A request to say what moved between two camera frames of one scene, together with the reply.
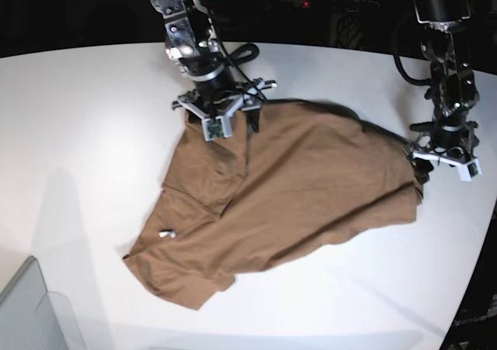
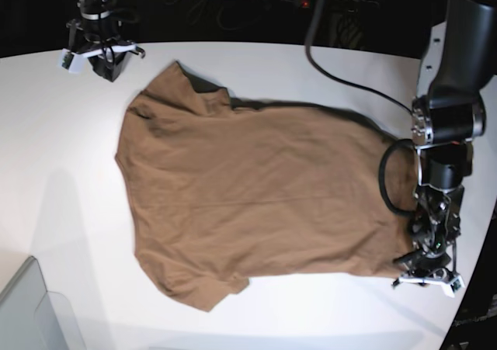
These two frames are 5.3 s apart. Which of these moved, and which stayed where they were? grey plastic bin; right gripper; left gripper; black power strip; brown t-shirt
Moved: left gripper; brown t-shirt; right gripper
Stayed: grey plastic bin; black power strip
